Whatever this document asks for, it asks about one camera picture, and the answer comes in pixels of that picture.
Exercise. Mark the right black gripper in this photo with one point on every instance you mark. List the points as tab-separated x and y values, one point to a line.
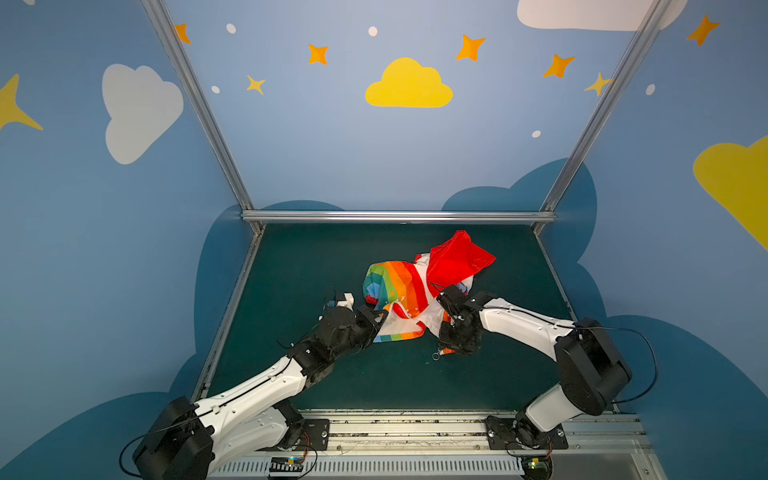
452	306

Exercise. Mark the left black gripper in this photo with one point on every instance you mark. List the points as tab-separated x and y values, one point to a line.
369	318

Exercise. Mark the rainbow children's jacket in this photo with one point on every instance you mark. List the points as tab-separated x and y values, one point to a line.
408	291

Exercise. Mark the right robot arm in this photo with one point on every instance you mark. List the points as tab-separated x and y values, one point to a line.
591	370

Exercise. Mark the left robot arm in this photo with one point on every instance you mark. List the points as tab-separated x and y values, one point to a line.
189	440

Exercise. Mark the right small circuit board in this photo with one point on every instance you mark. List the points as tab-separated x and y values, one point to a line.
535	468

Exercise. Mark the small circuit board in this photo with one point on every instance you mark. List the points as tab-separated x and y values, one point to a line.
535	468
285	468

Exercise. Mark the left small circuit board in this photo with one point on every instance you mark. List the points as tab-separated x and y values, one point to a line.
285	468

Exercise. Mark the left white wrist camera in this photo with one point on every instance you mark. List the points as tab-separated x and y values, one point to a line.
344	300

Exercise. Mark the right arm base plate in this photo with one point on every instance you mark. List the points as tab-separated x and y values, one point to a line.
515	434

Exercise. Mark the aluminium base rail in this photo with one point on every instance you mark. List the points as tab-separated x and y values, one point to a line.
452	444

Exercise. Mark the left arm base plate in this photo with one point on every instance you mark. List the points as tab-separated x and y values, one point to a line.
307	433

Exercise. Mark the horizontal aluminium frame bar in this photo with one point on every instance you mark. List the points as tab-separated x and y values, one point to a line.
397	217

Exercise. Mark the right aluminium frame post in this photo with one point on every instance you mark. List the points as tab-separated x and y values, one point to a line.
640	44

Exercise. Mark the aluminium frame post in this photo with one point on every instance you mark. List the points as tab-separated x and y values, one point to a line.
161	20
640	44

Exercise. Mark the left aluminium frame post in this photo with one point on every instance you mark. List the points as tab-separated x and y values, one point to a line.
161	20

